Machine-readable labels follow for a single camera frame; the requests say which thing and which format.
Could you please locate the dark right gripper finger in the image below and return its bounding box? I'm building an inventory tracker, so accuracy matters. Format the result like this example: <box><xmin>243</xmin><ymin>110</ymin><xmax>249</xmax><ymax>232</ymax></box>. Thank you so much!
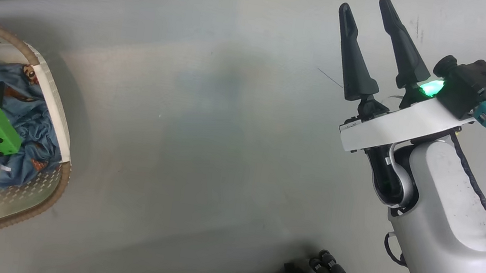
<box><xmin>366</xmin><ymin>0</ymin><xmax>441</xmax><ymax>93</ymax></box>
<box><xmin>326</xmin><ymin>2</ymin><xmax>391</xmax><ymax>105</ymax></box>

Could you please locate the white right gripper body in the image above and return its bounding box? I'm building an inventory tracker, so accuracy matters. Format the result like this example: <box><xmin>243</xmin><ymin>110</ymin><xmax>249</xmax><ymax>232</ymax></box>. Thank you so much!
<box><xmin>329</xmin><ymin>73</ymin><xmax>480</xmax><ymax>218</ymax></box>

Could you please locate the blue cartoon print garment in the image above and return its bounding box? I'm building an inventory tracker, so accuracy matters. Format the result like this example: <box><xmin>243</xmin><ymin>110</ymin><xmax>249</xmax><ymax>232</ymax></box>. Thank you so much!
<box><xmin>0</xmin><ymin>47</ymin><xmax>77</xmax><ymax>197</ymax></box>

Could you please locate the cream perforated laundry basket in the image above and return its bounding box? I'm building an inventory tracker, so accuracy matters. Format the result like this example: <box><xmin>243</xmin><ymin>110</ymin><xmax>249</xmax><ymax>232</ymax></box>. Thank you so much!
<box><xmin>0</xmin><ymin>26</ymin><xmax>91</xmax><ymax>242</ymax></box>

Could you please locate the thin black cable loop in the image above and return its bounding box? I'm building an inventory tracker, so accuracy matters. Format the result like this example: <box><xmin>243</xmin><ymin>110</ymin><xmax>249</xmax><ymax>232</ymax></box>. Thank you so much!
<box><xmin>380</xmin><ymin>230</ymin><xmax>413</xmax><ymax>268</ymax></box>

